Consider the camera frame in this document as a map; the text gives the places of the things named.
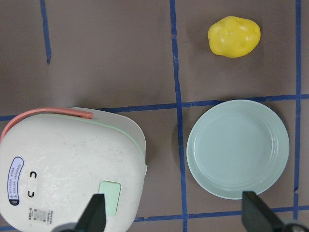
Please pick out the white rice cooker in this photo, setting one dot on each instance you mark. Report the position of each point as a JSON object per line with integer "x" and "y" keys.
{"x": 53, "y": 160}

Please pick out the yellow toy potato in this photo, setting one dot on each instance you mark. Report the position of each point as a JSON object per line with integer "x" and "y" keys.
{"x": 234, "y": 37}

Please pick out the green plate near yellow toy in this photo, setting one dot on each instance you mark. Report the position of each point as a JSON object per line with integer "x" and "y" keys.
{"x": 237, "y": 146}

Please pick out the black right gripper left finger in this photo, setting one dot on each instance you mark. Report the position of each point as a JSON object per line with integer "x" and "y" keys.
{"x": 93, "y": 218}

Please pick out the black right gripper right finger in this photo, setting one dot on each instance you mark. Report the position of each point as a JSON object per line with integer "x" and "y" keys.
{"x": 257, "y": 216}

